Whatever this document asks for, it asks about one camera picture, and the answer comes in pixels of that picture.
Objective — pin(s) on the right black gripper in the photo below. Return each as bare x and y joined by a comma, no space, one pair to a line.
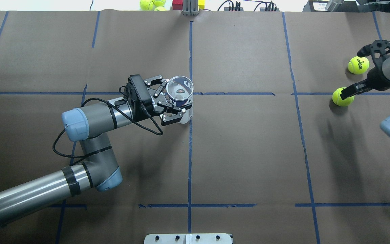
373,80

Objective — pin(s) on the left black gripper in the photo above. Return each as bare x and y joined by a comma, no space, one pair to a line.
148,107

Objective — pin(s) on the yellow Wilson tennis ball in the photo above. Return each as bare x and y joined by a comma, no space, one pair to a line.
358,65

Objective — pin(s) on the clear Wilson tennis ball can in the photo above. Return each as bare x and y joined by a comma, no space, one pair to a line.
180,90

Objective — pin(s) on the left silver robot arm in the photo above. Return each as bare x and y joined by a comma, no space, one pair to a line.
43,165

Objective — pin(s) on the yellow tennis ball on desk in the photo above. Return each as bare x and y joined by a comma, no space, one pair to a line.
147,5

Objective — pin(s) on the red cube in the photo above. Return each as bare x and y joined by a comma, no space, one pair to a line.
177,5

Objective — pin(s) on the yellow cube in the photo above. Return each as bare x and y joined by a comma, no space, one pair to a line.
201,4

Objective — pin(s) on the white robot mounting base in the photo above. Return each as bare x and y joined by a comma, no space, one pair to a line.
189,238

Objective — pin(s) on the aluminium frame post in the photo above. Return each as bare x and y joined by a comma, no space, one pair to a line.
190,8

